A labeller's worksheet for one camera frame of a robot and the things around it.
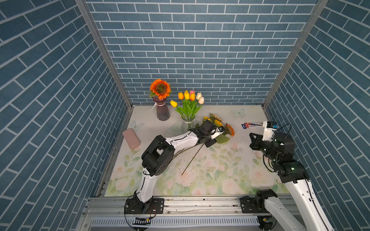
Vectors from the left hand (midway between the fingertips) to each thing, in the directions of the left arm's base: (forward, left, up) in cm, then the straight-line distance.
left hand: (216, 139), depth 93 cm
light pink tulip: (+12, +11, +21) cm, 27 cm away
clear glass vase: (+10, +18, +4) cm, 21 cm away
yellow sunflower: (+25, +4, -8) cm, 27 cm away
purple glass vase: (+30, +40, -9) cm, 51 cm away
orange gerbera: (+8, -11, -1) cm, 13 cm away
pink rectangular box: (+3, +58, -7) cm, 58 cm away
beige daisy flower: (+19, -2, +1) cm, 20 cm away
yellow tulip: (+10, +27, +22) cm, 36 cm away
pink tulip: (+18, +17, +24) cm, 34 cm away
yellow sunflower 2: (+13, -4, 0) cm, 14 cm away
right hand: (-9, -14, +20) cm, 26 cm away
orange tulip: (+15, +23, +24) cm, 36 cm away
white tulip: (+15, +12, +23) cm, 30 cm away
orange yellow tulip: (+15, +20, +23) cm, 33 cm away
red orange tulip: (+13, +15, +18) cm, 26 cm away
